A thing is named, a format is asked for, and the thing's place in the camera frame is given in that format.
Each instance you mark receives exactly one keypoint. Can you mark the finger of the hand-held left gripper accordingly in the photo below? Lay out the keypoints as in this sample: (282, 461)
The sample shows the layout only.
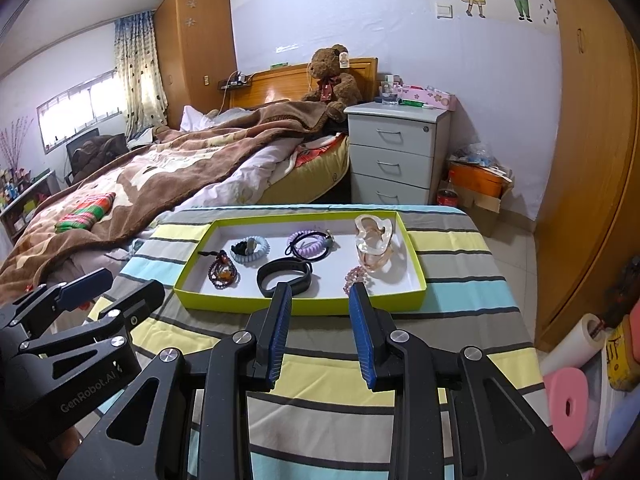
(82, 284)
(132, 305)

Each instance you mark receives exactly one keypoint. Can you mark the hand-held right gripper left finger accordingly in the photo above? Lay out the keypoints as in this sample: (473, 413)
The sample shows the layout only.
(280, 335)

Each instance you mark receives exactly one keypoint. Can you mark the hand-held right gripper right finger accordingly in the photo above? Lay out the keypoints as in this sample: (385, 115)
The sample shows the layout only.
(362, 340)

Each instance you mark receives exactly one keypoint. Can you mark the black wristband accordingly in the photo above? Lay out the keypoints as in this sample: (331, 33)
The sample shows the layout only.
(265, 280)

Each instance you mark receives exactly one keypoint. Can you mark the green cardboard box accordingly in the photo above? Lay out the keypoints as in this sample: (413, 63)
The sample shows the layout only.
(330, 275)

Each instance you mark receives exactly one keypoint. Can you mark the red green plaid cloth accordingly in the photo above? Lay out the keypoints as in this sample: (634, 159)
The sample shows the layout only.
(85, 212)

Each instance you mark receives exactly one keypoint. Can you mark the pink transparent hair claw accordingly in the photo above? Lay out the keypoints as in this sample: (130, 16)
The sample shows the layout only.
(372, 252)

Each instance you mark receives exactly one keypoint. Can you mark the low shelf with bottles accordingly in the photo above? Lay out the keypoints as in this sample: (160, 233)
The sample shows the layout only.
(25, 205)

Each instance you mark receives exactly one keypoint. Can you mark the striped tablecloth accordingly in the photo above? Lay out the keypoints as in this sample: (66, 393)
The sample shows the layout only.
(450, 280)

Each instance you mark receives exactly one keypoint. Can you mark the dark chair with clothes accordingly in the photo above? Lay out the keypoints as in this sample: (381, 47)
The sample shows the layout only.
(97, 152)

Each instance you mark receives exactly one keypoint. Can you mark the brown fleece blanket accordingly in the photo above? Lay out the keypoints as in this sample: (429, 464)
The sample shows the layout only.
(165, 170)

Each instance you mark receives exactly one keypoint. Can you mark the yellow bed mattress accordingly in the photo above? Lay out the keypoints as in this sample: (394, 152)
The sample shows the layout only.
(310, 175)

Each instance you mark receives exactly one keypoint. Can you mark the cola bottle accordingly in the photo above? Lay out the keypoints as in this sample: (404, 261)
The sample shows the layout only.
(447, 195)

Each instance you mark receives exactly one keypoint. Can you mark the barred window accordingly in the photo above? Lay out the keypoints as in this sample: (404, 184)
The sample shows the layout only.
(75, 105)

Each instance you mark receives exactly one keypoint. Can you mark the grey drawer nightstand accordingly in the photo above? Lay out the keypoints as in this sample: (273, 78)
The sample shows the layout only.
(390, 160)

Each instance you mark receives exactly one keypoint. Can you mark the orange box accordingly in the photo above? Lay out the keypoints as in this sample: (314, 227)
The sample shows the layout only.
(475, 180)

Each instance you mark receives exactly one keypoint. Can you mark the pink foam roll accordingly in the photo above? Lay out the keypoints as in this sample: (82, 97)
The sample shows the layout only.
(555, 390)

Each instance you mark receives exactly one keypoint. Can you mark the white paper roll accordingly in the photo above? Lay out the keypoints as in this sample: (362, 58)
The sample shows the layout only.
(575, 345)

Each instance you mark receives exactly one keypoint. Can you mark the patterned curtain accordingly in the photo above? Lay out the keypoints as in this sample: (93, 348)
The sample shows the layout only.
(135, 70)

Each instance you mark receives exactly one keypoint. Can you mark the power strip with chargers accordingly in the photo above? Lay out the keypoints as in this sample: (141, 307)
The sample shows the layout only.
(235, 81)

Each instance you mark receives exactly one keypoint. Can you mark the wooden headboard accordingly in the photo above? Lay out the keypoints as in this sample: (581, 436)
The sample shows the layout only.
(280, 85)

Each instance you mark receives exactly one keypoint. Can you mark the pink floral box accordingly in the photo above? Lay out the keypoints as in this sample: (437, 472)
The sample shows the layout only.
(435, 100)

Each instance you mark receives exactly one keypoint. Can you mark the brown teddy bear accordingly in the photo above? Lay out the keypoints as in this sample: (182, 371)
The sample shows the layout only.
(332, 85)

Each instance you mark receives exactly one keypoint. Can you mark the yellow tin can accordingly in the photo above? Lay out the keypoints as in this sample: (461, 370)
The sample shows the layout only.
(622, 360)

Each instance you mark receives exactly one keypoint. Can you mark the tall wooden wardrobe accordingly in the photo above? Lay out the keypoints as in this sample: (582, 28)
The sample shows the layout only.
(200, 50)

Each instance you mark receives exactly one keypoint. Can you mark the white wall switch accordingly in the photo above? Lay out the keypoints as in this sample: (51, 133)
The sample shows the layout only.
(443, 10)

